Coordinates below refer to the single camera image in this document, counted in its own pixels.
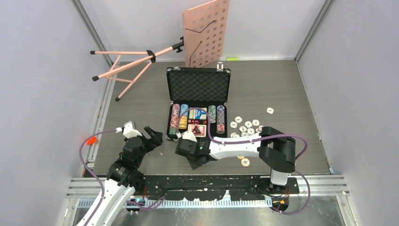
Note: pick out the black poker set case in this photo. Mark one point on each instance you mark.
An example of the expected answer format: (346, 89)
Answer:
(196, 87)

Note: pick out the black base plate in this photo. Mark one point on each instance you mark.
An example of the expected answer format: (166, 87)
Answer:
(213, 187)

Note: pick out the red white chip stack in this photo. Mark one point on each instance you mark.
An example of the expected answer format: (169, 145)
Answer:
(175, 113)

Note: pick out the blue yellow chip stack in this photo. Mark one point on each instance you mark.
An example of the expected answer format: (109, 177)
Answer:
(183, 122)

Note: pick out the pink music stand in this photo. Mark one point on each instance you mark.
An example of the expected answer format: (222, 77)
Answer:
(204, 28)

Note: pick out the white poker chip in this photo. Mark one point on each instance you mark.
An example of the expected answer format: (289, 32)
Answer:
(233, 124)
(242, 129)
(255, 122)
(248, 124)
(270, 110)
(238, 119)
(250, 131)
(234, 135)

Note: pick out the green tape piece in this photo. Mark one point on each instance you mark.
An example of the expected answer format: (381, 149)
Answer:
(232, 59)

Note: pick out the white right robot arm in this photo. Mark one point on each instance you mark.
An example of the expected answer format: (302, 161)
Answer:
(273, 147)

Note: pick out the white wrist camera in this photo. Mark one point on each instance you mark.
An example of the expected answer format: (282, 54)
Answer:
(186, 136)
(129, 130)

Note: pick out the red playing card deck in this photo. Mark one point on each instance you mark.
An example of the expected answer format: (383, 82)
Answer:
(198, 130)

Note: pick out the blue red chip stack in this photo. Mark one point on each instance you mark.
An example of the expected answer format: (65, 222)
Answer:
(220, 119)

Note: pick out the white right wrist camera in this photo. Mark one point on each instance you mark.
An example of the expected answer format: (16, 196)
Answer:
(186, 136)

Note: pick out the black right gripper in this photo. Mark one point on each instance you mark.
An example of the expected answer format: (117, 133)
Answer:
(194, 165)

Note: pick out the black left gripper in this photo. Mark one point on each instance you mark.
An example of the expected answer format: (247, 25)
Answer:
(155, 139)

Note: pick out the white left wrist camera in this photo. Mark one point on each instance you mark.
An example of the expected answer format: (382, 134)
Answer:
(129, 130)

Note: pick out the green white chip stack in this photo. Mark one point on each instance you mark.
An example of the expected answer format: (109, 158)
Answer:
(212, 113)

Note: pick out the orange clip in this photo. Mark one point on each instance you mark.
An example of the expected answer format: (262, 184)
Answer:
(91, 140)

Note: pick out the blue playing card deck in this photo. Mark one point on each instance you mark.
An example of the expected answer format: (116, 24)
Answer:
(196, 114)

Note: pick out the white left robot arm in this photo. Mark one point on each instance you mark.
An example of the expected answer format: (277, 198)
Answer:
(123, 178)

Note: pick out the green poker chip stack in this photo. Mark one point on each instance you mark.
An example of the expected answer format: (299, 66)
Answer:
(173, 131)

